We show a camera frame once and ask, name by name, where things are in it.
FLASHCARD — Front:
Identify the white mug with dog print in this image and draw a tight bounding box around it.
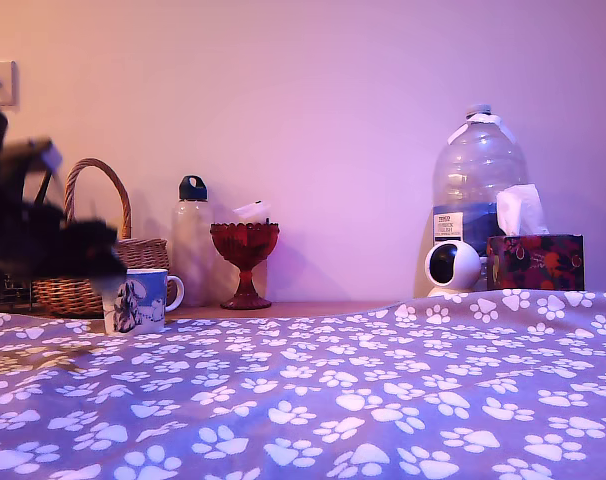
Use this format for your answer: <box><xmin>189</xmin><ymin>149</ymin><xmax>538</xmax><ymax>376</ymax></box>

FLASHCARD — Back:
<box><xmin>101</xmin><ymin>268</ymin><xmax>186</xmax><ymax>336</ymax></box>

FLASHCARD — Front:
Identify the black kitchen tool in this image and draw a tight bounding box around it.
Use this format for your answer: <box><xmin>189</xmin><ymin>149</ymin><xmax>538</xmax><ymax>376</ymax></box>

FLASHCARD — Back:
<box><xmin>31</xmin><ymin>168</ymin><xmax>53</xmax><ymax>207</ymax></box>

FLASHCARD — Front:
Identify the clear bottle with dark cap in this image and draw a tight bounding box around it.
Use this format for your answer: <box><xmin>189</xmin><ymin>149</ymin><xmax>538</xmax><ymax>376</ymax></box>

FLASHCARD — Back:
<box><xmin>171</xmin><ymin>174</ymin><xmax>215</xmax><ymax>308</ymax></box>

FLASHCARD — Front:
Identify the red glass goblet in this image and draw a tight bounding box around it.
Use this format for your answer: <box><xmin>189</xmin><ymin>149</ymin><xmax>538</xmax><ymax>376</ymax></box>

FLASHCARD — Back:
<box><xmin>209</xmin><ymin>222</ymin><xmax>281</xmax><ymax>311</ymax></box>

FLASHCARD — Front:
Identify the white packet in goblet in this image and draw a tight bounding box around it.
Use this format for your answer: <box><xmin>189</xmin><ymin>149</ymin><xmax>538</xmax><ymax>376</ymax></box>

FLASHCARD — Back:
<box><xmin>231</xmin><ymin>200</ymin><xmax>273</xmax><ymax>225</ymax></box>

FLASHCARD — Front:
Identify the grey paw-print cloth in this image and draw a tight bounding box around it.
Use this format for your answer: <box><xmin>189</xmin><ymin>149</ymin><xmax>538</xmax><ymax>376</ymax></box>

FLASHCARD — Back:
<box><xmin>0</xmin><ymin>288</ymin><xmax>606</xmax><ymax>480</ymax></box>

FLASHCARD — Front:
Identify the large clear water bottle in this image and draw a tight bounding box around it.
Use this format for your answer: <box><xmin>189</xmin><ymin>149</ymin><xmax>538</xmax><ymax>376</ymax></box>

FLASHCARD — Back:
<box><xmin>429</xmin><ymin>103</ymin><xmax>530</xmax><ymax>294</ymax></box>

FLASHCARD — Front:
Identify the white tissue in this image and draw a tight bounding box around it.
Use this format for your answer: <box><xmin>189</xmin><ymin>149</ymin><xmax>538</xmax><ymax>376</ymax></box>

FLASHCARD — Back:
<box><xmin>495</xmin><ymin>184</ymin><xmax>552</xmax><ymax>237</ymax></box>

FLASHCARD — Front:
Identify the floral tissue box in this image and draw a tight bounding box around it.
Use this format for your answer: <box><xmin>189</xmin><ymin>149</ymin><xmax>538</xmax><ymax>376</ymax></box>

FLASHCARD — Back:
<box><xmin>486</xmin><ymin>233</ymin><xmax>586</xmax><ymax>292</ymax></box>

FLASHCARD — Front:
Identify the wire utensil rack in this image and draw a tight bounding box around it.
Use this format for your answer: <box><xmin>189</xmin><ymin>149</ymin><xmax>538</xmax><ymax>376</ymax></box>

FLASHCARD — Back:
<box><xmin>0</xmin><ymin>264</ymin><xmax>34</xmax><ymax>312</ymax></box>

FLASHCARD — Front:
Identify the wicker basket with handle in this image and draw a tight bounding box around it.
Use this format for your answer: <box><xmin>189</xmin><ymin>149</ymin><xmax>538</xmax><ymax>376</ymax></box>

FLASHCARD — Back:
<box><xmin>32</xmin><ymin>158</ymin><xmax>170</xmax><ymax>318</ymax></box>

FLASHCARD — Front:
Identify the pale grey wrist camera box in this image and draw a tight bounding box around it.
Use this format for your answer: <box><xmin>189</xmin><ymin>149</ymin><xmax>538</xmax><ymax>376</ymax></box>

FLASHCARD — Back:
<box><xmin>2</xmin><ymin>135</ymin><xmax>65</xmax><ymax>177</ymax></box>

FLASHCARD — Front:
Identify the wall light switch plate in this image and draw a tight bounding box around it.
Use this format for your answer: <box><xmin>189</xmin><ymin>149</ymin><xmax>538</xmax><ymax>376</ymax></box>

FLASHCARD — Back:
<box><xmin>0</xmin><ymin>60</ymin><xmax>20</xmax><ymax>107</ymax></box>

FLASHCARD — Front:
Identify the small white round camera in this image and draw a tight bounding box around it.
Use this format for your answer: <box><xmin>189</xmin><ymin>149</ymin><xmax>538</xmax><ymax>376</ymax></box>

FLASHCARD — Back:
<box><xmin>424</xmin><ymin>242</ymin><xmax>483</xmax><ymax>299</ymax></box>

